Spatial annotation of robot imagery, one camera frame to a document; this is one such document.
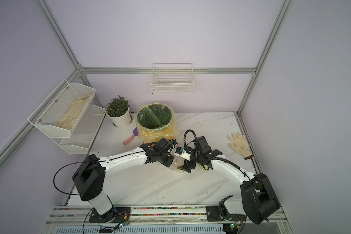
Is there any glass oatmeal jar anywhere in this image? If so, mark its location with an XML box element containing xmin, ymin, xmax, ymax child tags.
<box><xmin>169</xmin><ymin>154</ymin><xmax>188</xmax><ymax>173</ymax></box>

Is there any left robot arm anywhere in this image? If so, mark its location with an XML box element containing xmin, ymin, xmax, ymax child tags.
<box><xmin>62</xmin><ymin>138</ymin><xmax>178</xmax><ymax>215</ymax></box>

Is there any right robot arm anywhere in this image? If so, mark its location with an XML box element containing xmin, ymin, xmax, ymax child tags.
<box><xmin>175</xmin><ymin>136</ymin><xmax>280</xmax><ymax>224</ymax></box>

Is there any orange trash bin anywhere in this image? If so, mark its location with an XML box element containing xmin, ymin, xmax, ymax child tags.
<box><xmin>147</xmin><ymin>137</ymin><xmax>174</xmax><ymax>144</ymax></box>

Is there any white work glove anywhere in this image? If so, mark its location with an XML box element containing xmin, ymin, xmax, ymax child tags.
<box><xmin>227</xmin><ymin>133</ymin><xmax>254</xmax><ymax>160</ymax></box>

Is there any potted green plant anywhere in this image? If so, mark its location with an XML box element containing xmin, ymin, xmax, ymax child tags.
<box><xmin>106</xmin><ymin>96</ymin><xmax>132</xmax><ymax>128</ymax></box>

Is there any lower white mesh shelf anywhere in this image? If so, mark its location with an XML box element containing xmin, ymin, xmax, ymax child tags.
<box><xmin>59</xmin><ymin>105</ymin><xmax>106</xmax><ymax>155</ymax></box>

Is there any white mesh shelf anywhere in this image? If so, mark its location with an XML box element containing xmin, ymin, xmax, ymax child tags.
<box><xmin>59</xmin><ymin>105</ymin><xmax>106</xmax><ymax>155</ymax></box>
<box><xmin>28</xmin><ymin>80</ymin><xmax>96</xmax><ymax>138</ymax></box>

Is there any beige cloth in shelf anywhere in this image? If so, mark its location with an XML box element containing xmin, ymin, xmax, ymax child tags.
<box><xmin>57</xmin><ymin>94</ymin><xmax>91</xmax><ymax>130</ymax></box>

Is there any upper white mesh shelf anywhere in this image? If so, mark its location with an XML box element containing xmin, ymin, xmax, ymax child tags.
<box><xmin>28</xmin><ymin>80</ymin><xmax>96</xmax><ymax>138</ymax></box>

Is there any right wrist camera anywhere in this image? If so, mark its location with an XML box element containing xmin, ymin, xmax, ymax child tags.
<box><xmin>175</xmin><ymin>147</ymin><xmax>191</xmax><ymax>161</ymax></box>

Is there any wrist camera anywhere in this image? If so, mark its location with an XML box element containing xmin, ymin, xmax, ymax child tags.
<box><xmin>170</xmin><ymin>139</ymin><xmax>178</xmax><ymax>148</ymax></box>
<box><xmin>175</xmin><ymin>147</ymin><xmax>191</xmax><ymax>161</ymax></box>

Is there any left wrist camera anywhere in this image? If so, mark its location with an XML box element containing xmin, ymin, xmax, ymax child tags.
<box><xmin>170</xmin><ymin>139</ymin><xmax>178</xmax><ymax>148</ymax></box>

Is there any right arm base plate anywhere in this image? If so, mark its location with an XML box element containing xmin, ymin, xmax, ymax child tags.
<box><xmin>206</xmin><ymin>206</ymin><xmax>246</xmax><ymax>221</ymax></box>

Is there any white wire wall basket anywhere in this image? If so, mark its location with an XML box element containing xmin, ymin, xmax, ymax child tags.
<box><xmin>150</xmin><ymin>63</ymin><xmax>194</xmax><ymax>95</ymax></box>

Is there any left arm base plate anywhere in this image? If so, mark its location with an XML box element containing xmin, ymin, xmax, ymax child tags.
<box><xmin>89</xmin><ymin>207</ymin><xmax>131</xmax><ymax>223</ymax></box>

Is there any aluminium mounting rail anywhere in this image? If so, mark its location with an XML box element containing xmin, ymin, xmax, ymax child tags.
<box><xmin>42</xmin><ymin>204</ymin><xmax>293</xmax><ymax>234</ymax></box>

